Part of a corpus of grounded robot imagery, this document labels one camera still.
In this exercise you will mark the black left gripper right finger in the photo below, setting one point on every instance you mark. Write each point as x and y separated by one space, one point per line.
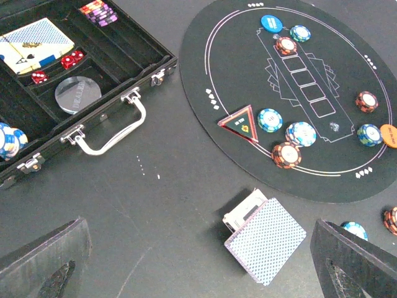
348 266

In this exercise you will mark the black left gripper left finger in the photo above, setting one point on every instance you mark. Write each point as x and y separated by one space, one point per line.
50 266

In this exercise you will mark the green poker chip stack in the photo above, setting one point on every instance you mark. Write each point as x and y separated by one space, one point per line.
356 229

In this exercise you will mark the orange poker chip stack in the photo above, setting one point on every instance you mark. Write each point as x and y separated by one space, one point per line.
389 220

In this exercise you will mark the blue backed card deck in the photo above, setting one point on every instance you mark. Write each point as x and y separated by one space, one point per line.
265 241

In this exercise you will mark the orange chips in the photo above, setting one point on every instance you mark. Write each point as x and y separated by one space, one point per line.
366 102
286 155
286 46

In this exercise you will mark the orange big blind button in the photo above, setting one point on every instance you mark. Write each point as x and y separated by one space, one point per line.
389 135

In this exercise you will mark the blue white chips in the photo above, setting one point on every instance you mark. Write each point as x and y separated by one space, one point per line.
301 134

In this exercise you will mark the red triangular dealer button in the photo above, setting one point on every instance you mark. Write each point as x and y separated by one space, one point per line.
241 123

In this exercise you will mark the blue green fifty chips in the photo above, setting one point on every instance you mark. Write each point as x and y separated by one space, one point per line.
300 33

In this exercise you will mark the blue small blind button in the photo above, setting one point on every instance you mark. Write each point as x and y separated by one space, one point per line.
271 24

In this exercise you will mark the white playing card box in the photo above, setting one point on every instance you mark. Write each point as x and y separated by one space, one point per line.
235 218

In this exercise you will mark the chip row in case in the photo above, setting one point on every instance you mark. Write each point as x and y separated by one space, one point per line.
13 140

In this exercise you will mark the clear acrylic dealer puck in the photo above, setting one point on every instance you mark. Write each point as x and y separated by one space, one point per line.
75 93

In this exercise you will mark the round black poker mat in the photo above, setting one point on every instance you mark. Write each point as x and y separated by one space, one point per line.
229 61

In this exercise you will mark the black aluminium poker case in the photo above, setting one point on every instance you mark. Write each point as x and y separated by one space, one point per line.
123 58

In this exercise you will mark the red die pair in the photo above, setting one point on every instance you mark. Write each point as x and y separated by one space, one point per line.
72 59

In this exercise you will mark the card box in case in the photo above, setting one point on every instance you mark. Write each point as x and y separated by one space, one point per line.
33 46

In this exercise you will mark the purple chips in case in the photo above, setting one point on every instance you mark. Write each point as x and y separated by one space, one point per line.
99 13

